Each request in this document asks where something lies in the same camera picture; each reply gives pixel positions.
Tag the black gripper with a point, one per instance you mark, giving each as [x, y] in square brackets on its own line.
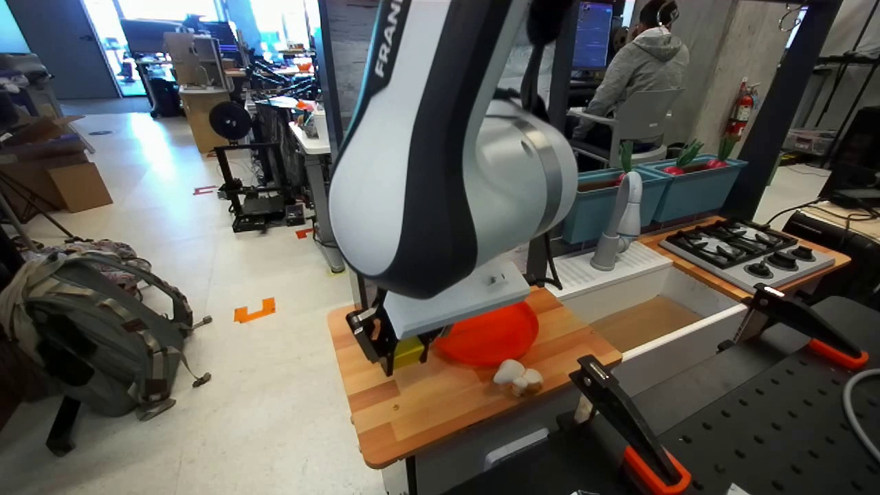
[370, 332]

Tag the white and black Franka arm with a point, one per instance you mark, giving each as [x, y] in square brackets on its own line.
[440, 167]

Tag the wooden butcher block counter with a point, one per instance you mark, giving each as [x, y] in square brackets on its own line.
[458, 416]

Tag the orange round plate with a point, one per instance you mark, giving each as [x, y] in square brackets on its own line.
[496, 338]

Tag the white garlic bulb toy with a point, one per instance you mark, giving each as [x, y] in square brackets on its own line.
[511, 376]

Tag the orange floor tape marker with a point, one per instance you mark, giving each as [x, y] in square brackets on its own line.
[254, 316]

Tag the white desk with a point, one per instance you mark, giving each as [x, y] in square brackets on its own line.
[318, 175]

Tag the black equipment stand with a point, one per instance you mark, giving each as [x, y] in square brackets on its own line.
[256, 203]

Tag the white toy sink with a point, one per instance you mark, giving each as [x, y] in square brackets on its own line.
[613, 277]

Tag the blue plastic bin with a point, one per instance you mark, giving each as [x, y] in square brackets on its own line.
[595, 210]
[697, 195]

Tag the grey toy faucet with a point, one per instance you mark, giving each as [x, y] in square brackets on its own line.
[627, 215]

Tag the grey camouflage backpack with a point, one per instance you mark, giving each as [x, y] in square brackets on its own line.
[91, 320]

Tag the wooden stove counter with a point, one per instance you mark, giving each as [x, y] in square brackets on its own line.
[675, 261]

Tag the beige cabinet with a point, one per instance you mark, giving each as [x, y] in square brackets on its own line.
[195, 101]

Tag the brown cardboard box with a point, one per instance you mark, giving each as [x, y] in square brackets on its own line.
[81, 182]

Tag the black toy stove top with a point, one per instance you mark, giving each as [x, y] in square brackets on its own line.
[742, 251]

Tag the person in grey hoodie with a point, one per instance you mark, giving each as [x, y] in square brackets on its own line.
[642, 83]

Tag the blue computer monitor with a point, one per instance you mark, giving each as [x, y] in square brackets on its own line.
[593, 38]

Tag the black perforated robot table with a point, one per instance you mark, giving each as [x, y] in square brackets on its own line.
[778, 430]

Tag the red fire extinguisher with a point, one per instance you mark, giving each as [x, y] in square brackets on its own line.
[741, 113]

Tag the black structural pillar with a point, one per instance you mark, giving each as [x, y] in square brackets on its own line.
[778, 101]

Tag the black office chair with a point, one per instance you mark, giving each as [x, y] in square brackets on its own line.
[857, 162]

